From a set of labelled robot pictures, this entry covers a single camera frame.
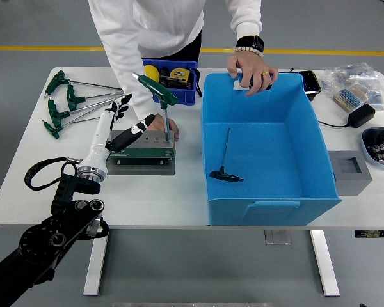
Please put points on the grey metal floor plate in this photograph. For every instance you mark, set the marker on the grey metal floor plate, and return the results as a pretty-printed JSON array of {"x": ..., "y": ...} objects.
[{"x": 276, "y": 237}]

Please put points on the clear plastic parts bags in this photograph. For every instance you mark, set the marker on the clear plastic parts bags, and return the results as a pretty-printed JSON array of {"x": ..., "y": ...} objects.
[{"x": 355, "y": 73}]

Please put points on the black wristwatch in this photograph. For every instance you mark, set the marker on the black wristwatch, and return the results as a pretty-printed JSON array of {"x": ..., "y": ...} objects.
[{"x": 249, "y": 42}]

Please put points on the yellow ball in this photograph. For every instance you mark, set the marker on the yellow ball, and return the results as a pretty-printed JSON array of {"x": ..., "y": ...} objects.
[{"x": 152, "y": 73}]

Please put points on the pale blue bowl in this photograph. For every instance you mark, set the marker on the pale blue bowl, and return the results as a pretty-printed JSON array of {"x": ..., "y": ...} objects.
[{"x": 366, "y": 153}]

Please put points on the person's left forearm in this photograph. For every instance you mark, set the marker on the person's left forearm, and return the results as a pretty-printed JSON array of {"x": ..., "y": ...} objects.
[{"x": 246, "y": 19}]

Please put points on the person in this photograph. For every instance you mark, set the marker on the person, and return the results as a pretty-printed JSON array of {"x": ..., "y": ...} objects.
[{"x": 166, "y": 22}]

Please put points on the electronic components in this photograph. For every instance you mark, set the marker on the electronic components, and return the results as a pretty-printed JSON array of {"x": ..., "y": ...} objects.
[{"x": 382, "y": 147}]

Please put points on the yellow tape measure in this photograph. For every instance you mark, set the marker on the yellow tape measure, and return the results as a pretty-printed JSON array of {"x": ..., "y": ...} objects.
[{"x": 179, "y": 73}]

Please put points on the grey block with square recess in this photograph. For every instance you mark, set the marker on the grey block with square recess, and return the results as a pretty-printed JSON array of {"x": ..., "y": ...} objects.
[{"x": 352, "y": 179}]

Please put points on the black power adapter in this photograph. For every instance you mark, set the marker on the black power adapter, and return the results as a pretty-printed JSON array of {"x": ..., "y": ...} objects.
[{"x": 361, "y": 115}]

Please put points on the person's right forearm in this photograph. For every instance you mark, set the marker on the person's right forearm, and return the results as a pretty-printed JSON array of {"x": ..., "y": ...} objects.
[{"x": 128, "y": 80}]

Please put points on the person's left hand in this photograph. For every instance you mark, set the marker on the person's left hand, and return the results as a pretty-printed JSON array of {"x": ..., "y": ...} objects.
[{"x": 252, "y": 68}]

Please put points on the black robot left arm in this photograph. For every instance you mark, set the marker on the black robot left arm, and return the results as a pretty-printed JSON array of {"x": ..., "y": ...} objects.
[{"x": 35, "y": 246}]

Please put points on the dark assorted small parts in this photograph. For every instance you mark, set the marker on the dark assorted small parts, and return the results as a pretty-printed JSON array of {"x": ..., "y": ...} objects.
[{"x": 176, "y": 82}]

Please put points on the person's right hand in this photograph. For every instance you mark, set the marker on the person's right hand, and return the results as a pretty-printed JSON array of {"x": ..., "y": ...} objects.
[{"x": 172, "y": 128}]

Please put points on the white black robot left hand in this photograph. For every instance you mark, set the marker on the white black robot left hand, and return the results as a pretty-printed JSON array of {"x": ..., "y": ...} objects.
[{"x": 99, "y": 144}]

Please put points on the green grey wrench holder stand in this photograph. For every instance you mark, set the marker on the green grey wrench holder stand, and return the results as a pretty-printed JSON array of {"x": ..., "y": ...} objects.
[{"x": 140, "y": 153}]

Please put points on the blue resistor tape bundle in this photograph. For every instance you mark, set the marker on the blue resistor tape bundle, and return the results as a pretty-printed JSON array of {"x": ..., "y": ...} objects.
[{"x": 350, "y": 96}]

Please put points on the small dark blue bin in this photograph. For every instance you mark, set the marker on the small dark blue bin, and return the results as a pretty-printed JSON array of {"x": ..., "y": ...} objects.
[{"x": 179, "y": 96}]

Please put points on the large light blue folding box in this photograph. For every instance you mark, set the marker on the large light blue folding box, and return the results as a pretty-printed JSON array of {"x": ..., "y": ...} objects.
[{"x": 259, "y": 153}]

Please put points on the white table leg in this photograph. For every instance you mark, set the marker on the white table leg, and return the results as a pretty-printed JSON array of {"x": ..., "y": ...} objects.
[
  {"x": 96, "y": 262},
  {"x": 324, "y": 262}
]

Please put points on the black table control panel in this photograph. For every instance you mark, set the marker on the black table control panel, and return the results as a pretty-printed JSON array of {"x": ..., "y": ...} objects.
[{"x": 374, "y": 233}]

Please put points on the black plastic cell tray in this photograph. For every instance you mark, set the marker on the black plastic cell tray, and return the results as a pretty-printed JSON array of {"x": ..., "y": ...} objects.
[{"x": 312, "y": 83}]

